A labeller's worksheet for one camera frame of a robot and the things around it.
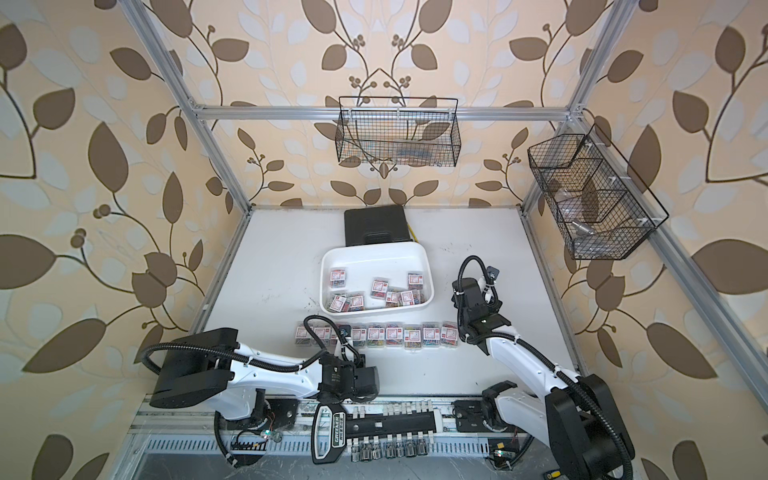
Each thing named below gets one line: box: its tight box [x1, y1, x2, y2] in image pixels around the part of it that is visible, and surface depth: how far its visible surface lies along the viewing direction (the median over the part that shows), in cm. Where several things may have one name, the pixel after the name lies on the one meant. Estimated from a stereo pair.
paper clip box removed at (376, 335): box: [367, 323, 386, 349], surface depth 88 cm
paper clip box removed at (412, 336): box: [403, 324, 422, 350], surface depth 87 cm
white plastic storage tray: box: [319, 242, 435, 317], surface depth 101 cm
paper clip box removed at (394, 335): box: [385, 322, 404, 348], surface depth 87 cm
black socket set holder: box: [310, 401, 443, 465], surface depth 73 cm
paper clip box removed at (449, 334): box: [440, 321, 459, 348], surface depth 88 cm
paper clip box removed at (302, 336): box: [294, 321, 312, 346], surface depth 88 cm
